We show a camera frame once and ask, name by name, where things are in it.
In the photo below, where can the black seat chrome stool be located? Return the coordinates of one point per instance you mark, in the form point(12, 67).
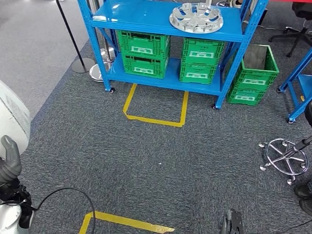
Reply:
point(287, 155)

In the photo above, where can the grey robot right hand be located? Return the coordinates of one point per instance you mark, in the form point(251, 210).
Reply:
point(10, 164)

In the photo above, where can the white curved plastic part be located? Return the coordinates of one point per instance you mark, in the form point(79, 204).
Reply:
point(12, 116)

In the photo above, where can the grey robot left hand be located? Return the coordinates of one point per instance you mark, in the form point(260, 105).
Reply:
point(231, 224)

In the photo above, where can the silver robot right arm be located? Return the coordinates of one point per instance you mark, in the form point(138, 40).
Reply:
point(10, 216)

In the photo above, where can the black stanchion pole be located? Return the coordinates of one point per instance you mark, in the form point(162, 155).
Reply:
point(82, 66)

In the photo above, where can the grey plastic wheel cover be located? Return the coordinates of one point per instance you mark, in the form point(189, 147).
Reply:
point(196, 19)

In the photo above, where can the black office chair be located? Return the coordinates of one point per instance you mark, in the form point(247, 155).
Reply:
point(302, 9)

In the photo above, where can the blue metal shelf rack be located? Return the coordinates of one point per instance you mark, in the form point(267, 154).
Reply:
point(296, 113)
point(146, 16)

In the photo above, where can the chrome stanchion post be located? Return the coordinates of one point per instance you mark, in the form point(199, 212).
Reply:
point(97, 72)

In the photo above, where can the yellow floor tape square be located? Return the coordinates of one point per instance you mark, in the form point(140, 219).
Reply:
point(153, 121)

